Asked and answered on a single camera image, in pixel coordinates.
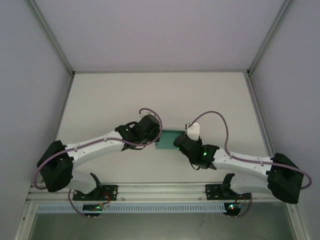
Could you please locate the aluminium mounting rail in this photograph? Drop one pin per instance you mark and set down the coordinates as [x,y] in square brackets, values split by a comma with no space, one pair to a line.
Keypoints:
[160,191]

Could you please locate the right circuit board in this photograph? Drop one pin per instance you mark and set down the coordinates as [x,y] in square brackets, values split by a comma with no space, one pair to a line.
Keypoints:
[232,208]

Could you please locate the circuit board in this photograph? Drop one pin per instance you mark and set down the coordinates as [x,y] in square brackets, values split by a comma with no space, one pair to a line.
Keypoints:
[232,208]
[91,208]

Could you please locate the aluminium side rail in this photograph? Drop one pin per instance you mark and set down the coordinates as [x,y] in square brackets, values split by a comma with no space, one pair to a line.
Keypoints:
[58,125]
[261,120]

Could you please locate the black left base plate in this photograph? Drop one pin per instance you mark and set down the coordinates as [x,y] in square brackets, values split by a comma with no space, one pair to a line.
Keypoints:
[111,192]

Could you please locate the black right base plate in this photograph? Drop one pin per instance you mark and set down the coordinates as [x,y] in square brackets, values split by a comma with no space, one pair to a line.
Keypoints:
[212,192]

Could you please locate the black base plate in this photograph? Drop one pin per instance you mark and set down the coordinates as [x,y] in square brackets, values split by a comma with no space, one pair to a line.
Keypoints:
[212,192]
[111,192]

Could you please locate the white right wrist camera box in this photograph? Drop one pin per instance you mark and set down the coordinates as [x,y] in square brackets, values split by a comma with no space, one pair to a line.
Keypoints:
[194,131]

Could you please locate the teal paper box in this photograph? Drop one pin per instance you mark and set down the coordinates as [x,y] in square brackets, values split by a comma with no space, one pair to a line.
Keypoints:
[166,142]

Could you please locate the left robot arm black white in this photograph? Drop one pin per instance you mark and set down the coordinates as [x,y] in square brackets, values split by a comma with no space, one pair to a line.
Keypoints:
[95,150]

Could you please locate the aluminium frame post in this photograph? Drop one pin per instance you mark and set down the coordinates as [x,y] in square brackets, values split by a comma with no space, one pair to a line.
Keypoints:
[52,37]
[23,222]
[268,37]
[296,220]

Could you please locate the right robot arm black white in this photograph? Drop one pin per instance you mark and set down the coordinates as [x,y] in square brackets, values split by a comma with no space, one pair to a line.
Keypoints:
[240,163]

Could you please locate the left circuit board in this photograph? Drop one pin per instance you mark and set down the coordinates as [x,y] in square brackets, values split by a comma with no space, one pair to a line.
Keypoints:
[91,208]

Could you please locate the lower aluminium frame post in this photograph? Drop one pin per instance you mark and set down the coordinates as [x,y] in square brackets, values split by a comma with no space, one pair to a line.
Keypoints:
[296,220]
[23,222]

